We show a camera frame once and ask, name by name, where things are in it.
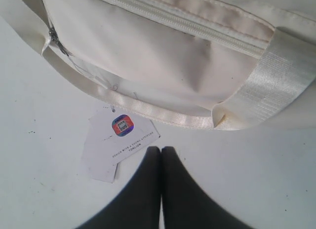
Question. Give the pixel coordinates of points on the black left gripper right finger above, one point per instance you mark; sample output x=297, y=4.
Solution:
x=185, y=204

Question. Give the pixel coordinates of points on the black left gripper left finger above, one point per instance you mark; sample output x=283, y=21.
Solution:
x=137, y=206

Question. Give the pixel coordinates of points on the cream fabric duffel bag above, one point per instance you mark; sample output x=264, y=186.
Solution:
x=199, y=64

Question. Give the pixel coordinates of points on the white paper card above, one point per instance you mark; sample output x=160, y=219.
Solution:
x=113, y=136

